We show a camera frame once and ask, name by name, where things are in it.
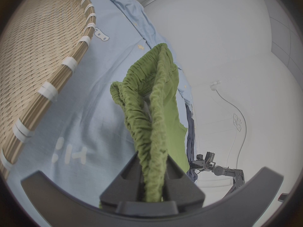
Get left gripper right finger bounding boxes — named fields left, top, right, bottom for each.
left=163, top=154, right=205, bottom=209

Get round woven basket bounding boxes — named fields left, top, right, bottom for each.
left=0, top=0, right=97, bottom=175

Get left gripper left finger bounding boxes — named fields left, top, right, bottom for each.
left=99, top=150, right=143, bottom=209

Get green shorts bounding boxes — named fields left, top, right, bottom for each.
left=110, top=43, right=190, bottom=203

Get pale blue quilt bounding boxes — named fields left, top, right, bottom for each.
left=92, top=0, right=193, bottom=106

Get bed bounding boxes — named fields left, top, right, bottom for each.
left=6, top=0, right=248, bottom=209

